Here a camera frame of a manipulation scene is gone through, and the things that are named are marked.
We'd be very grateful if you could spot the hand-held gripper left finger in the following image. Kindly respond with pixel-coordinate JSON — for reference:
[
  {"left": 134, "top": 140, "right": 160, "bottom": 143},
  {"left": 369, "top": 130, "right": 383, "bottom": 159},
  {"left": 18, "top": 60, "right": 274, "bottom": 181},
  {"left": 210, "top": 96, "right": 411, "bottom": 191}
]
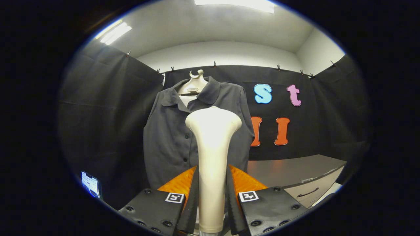
[{"left": 118, "top": 165, "right": 200, "bottom": 236}]

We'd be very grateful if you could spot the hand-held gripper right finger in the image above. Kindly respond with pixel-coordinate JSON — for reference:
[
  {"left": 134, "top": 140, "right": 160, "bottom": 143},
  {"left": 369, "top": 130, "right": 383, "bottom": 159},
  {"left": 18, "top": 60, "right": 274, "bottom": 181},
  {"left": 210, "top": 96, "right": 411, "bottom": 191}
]
[{"left": 226, "top": 164, "right": 309, "bottom": 236}]

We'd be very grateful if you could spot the white garment steamer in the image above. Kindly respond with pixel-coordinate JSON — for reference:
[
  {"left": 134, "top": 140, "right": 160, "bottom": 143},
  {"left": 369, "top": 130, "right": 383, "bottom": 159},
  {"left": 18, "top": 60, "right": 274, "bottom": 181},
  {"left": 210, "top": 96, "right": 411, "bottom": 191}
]
[{"left": 185, "top": 106, "right": 242, "bottom": 236}]

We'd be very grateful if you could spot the dark grey button shirt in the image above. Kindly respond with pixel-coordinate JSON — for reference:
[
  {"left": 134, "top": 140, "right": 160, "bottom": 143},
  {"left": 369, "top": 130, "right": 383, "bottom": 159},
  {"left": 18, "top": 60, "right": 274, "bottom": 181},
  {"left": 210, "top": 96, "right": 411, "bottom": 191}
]
[{"left": 143, "top": 76, "right": 256, "bottom": 190}]

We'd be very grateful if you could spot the white garment backing board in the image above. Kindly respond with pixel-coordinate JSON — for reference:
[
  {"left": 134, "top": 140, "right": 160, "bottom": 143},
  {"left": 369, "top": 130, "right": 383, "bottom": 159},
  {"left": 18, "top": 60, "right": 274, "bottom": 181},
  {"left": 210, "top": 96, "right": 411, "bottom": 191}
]
[{"left": 180, "top": 95, "right": 198, "bottom": 108}]

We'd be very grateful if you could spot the cream plastic clothes hanger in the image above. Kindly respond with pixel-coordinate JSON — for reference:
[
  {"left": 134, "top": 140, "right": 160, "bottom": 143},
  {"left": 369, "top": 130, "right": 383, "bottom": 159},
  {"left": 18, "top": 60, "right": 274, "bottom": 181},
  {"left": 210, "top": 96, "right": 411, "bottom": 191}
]
[{"left": 178, "top": 69, "right": 209, "bottom": 96}]

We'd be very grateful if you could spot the beige cabinet with grey top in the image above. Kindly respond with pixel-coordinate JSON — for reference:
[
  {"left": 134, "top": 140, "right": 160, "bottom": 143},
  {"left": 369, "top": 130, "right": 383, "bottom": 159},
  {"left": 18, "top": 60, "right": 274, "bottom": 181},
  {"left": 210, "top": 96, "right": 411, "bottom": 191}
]
[{"left": 247, "top": 154, "right": 347, "bottom": 208}]

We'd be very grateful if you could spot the smartphone with lit screen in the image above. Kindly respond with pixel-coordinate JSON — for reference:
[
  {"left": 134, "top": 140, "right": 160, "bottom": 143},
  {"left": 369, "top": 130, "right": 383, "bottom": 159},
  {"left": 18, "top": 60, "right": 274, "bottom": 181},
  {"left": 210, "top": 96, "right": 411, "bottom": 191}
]
[{"left": 81, "top": 171, "right": 102, "bottom": 199}]

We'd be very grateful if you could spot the small ceiling light panel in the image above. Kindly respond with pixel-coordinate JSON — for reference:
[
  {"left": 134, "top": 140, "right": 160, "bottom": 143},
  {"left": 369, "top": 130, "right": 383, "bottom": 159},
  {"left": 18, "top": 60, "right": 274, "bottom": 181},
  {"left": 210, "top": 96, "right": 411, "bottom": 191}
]
[{"left": 95, "top": 20, "right": 132, "bottom": 46}]

